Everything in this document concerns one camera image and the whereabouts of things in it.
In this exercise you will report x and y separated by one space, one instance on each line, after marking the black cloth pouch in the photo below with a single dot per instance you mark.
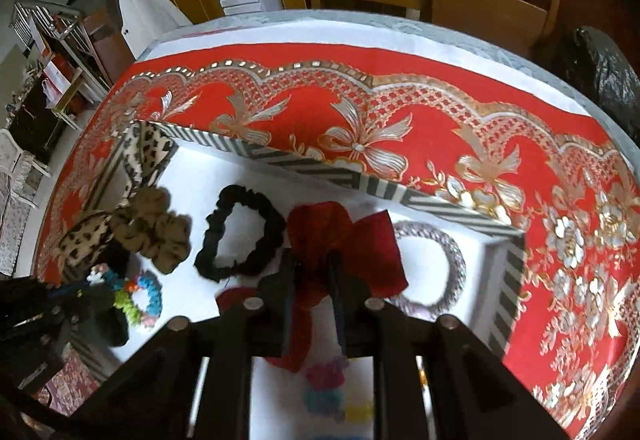
112 327

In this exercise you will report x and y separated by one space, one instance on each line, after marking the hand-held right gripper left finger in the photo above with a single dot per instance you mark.
288 305

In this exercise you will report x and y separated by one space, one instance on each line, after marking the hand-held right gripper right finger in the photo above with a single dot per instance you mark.
340 320

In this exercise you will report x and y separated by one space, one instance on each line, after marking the black scrunchie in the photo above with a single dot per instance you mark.
235 265

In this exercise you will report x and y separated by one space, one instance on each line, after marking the white jacket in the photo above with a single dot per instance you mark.
150 15

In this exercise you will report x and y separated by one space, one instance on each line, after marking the brown scrunchie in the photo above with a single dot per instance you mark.
160 230

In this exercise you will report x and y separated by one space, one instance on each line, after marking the metal rack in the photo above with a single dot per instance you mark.
55 50

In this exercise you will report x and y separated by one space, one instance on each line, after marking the red floral tablecloth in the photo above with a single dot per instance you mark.
450 85

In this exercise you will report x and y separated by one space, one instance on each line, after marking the red hair bow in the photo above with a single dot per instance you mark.
360 245

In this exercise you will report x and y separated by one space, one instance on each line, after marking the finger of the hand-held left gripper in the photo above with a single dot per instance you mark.
75 292

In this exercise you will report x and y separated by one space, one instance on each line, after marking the dark wooden chair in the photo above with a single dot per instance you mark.
105 50

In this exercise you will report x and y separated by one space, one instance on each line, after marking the striped shallow box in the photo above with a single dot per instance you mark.
200 180

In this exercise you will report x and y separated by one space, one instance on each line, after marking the black plastic bag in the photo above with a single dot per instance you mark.
600 75

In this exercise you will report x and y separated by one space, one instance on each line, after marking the leopard print hair bow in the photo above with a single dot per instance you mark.
147 147

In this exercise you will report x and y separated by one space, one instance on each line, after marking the white chair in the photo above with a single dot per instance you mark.
20 165

